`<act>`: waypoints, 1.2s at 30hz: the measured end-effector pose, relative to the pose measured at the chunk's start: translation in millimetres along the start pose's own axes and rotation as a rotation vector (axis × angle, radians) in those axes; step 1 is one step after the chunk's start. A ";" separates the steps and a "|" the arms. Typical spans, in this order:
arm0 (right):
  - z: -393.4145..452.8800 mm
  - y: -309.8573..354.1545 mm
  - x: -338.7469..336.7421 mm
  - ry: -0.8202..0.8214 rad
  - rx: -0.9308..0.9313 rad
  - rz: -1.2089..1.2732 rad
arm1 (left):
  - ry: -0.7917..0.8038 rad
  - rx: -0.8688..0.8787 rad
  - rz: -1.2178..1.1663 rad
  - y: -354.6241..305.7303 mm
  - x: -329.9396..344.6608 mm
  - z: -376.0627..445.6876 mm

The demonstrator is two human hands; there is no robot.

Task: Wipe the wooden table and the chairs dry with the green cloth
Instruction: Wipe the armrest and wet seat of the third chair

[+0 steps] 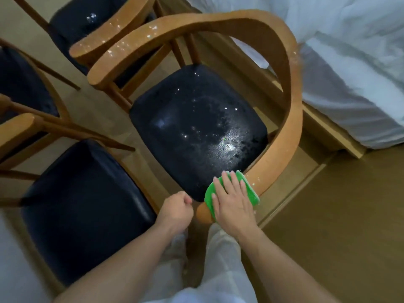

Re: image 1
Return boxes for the white trousers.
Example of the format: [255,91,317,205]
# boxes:
[138,223,260,303]

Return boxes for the green sponge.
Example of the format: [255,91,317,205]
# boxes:
[204,170,261,222]

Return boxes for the wooden armchair with wet seat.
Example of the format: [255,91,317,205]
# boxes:
[87,9,304,225]

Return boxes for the person's left forearm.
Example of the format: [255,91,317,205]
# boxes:
[54,221,187,303]

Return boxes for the person's left hand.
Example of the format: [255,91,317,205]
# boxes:
[156,191,194,234]

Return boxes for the white bedding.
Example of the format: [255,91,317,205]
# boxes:
[181,0,404,150]

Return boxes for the person's right hand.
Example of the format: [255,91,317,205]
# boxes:
[212,170,263,242]

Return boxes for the wooden armchair with dark seat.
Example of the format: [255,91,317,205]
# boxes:
[0,94,162,295]
[9,0,202,103]
[0,38,81,126]

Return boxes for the person's right forearm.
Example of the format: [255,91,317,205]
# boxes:
[236,227,343,303]

